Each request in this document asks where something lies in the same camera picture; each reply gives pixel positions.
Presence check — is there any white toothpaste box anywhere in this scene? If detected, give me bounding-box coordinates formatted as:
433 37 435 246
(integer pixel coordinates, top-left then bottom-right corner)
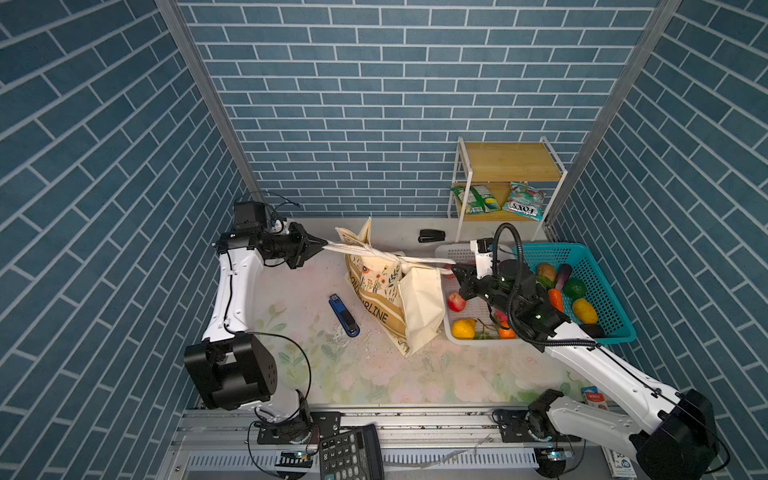
581 386 638 479

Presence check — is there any aluminium corner post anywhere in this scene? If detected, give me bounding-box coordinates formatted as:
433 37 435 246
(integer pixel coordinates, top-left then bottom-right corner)
544 0 681 228
156 0 264 202

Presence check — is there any small orange fruit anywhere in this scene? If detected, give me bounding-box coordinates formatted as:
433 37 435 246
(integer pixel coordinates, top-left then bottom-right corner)
498 328 516 339

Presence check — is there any blue stapler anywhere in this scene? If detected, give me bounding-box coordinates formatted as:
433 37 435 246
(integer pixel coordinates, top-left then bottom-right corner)
329 294 360 338

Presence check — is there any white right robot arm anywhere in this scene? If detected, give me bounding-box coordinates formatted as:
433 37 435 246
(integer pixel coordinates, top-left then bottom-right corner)
451 260 723 479

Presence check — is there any black calculator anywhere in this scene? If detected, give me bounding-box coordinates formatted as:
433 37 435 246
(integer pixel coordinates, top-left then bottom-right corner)
317 423 385 480

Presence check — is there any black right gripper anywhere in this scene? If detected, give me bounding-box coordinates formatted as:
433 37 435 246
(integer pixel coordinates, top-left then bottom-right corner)
455 259 519 320

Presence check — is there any black small device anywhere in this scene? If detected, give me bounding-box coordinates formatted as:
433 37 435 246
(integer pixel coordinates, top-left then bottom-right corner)
417 229 446 243

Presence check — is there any purple eggplant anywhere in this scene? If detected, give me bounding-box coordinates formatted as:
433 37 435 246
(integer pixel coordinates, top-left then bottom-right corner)
555 263 573 291

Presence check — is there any brown potato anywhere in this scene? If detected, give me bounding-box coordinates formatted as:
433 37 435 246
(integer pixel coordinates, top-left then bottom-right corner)
536 263 557 283

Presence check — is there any aluminium corner post left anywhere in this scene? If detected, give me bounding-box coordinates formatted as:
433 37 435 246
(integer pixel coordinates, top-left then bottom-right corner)
156 0 264 202

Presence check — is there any white plastic fruit basket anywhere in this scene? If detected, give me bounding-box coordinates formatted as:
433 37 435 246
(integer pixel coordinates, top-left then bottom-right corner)
434 243 512 347

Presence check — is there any teal plastic vegetable basket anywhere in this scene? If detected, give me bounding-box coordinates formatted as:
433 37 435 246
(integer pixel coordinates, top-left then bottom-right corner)
523 243 637 345

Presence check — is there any orange carrot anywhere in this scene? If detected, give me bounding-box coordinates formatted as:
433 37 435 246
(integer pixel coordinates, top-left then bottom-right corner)
548 288 564 312

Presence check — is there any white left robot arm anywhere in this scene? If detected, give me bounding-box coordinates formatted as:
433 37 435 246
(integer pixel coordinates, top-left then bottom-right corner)
183 200 327 426

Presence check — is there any red apple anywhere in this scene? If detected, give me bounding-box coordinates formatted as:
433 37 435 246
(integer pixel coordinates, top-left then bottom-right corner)
446 292 467 312

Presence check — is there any teal foxs candy bag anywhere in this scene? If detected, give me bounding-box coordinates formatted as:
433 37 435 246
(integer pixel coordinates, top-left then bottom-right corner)
502 182 545 221

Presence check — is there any green snack bag lower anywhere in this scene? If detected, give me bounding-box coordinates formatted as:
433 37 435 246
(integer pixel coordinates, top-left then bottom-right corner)
451 185 501 215

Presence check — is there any floral table mat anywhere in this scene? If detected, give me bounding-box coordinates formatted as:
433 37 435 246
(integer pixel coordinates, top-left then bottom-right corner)
254 263 588 405

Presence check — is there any aluminium corner post right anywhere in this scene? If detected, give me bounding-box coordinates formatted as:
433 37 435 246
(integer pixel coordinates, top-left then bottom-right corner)
544 0 681 228

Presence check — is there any cream floral tote bag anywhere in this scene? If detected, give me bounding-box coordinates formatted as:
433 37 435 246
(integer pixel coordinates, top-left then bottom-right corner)
325 220 454 357

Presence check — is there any green round vegetable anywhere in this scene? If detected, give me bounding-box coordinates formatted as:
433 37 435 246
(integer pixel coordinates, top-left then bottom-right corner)
563 278 588 300

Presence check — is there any yellow lemon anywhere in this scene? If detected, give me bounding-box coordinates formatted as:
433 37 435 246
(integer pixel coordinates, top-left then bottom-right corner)
451 318 477 340

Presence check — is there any white wooden shelf rack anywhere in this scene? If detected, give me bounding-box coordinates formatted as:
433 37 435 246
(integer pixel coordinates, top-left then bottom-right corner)
446 136 569 242

